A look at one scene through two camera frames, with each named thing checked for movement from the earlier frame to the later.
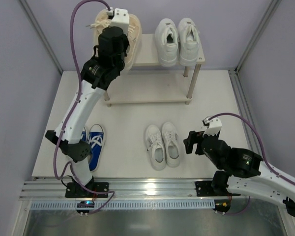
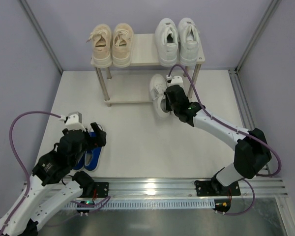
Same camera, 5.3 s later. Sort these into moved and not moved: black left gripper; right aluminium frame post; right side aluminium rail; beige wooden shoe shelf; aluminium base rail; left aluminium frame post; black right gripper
Moved: black right gripper; black left gripper
Not moved: beige wooden shoe shelf; left aluminium frame post; right aluminium frame post; right side aluminium rail; aluminium base rail
